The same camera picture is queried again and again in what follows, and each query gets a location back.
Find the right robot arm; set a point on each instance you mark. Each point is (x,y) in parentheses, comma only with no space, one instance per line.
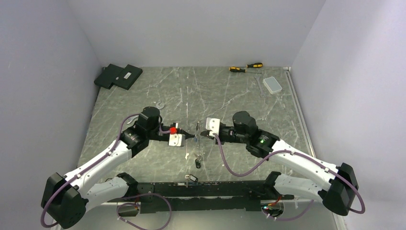
(336,187)

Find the orange black screwdriver upper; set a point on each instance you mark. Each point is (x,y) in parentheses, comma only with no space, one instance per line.
(254,65)

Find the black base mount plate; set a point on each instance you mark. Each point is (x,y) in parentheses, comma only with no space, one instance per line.
(246,195)

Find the clear plastic box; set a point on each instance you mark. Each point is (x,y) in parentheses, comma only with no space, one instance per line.
(272,85)

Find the orange black screwdriver lower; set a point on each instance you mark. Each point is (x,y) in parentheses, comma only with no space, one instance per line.
(240,70)

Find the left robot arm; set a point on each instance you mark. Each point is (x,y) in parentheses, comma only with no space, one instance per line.
(68,197)

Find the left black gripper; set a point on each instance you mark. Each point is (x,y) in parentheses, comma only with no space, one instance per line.
(186,135)

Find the silver wrench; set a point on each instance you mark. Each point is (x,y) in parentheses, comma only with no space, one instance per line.
(262,94)
(159,105)

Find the black flat case left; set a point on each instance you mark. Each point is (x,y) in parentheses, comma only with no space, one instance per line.
(108,75)

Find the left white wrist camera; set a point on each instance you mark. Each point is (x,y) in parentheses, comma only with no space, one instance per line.
(176,139)

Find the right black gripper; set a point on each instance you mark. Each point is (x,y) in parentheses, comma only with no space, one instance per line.
(207,133)

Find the black flat case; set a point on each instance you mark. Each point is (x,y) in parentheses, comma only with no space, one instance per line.
(127,77)
(108,75)

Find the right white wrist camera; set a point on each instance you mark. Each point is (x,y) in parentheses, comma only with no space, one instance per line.
(212,125)

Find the black flat case right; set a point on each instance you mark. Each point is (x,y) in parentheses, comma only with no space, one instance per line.
(127,77)

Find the silver wrench near right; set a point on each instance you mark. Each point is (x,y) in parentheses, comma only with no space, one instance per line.
(262,94)

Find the orange black screwdriver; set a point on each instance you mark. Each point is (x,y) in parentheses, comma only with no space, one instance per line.
(240,70)
(254,65)

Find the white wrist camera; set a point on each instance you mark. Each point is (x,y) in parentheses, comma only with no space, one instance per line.
(176,139)
(212,125)

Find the black tag key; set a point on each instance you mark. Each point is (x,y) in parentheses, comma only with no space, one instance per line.
(190,179)

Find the silver wrench near left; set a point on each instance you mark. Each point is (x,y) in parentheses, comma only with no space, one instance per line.
(159,105)

